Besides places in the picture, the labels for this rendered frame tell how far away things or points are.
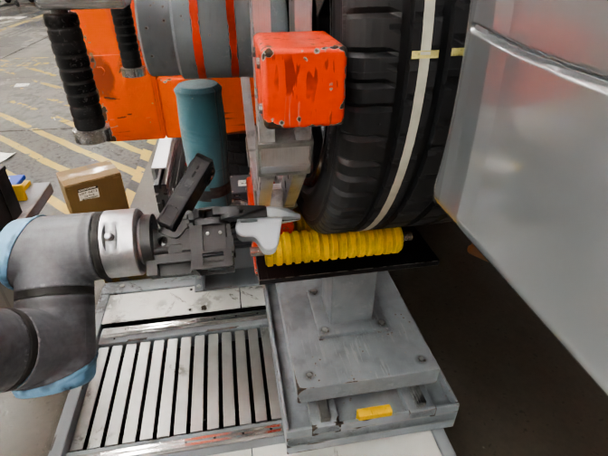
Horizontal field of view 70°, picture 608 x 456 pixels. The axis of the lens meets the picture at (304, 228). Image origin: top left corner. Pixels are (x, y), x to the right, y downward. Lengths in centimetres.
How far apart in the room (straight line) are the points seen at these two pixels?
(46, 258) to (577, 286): 54
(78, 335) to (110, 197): 142
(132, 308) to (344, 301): 66
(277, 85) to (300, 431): 70
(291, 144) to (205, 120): 38
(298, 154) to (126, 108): 78
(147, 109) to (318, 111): 87
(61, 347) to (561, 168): 52
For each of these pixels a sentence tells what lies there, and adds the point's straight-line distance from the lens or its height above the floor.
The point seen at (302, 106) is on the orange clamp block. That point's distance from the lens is 40.
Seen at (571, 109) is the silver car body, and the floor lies 88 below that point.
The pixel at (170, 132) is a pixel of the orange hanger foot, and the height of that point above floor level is 54.
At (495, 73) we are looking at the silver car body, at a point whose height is 88.
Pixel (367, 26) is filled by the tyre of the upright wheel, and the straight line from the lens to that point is 44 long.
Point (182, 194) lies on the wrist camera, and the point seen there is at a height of 68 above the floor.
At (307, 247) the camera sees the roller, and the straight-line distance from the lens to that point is 74.
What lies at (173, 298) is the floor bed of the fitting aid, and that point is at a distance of 137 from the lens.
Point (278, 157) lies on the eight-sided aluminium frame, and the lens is 52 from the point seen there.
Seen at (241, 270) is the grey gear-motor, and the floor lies 9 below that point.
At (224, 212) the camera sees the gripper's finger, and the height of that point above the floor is 67.
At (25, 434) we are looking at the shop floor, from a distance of 130.
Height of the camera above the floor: 95
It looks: 33 degrees down
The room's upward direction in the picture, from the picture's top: straight up
